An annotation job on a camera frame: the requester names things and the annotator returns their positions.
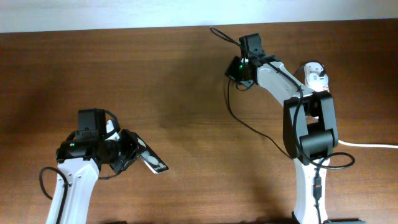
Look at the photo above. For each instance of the white USB charger plug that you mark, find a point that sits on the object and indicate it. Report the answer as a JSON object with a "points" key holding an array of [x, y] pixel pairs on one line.
{"points": [[316, 80]]}

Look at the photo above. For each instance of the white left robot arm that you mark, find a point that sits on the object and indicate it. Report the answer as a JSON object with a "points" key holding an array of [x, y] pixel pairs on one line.
{"points": [[79, 158]]}

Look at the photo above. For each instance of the black Galaxy smartphone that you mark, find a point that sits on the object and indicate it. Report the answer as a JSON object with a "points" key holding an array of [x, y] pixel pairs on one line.
{"points": [[150, 158]]}

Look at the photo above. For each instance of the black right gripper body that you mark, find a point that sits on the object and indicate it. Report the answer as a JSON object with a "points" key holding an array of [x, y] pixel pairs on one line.
{"points": [[236, 70]]}

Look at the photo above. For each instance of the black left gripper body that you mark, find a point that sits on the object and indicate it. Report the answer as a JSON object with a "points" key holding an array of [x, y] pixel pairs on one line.
{"points": [[127, 150]]}

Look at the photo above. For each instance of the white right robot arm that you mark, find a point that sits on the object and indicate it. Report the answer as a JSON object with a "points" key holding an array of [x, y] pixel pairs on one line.
{"points": [[309, 123]]}

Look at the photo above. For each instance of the white power strip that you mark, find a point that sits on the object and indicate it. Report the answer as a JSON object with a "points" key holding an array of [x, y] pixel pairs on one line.
{"points": [[315, 67]]}

